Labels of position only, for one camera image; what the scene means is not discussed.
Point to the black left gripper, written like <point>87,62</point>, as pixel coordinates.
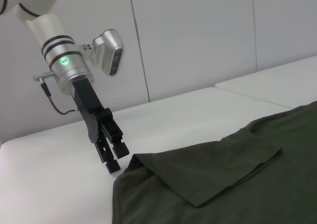
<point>85,97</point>

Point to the dark green t-shirt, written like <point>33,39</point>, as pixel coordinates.
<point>223,179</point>

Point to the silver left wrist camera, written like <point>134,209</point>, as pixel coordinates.
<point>106,48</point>

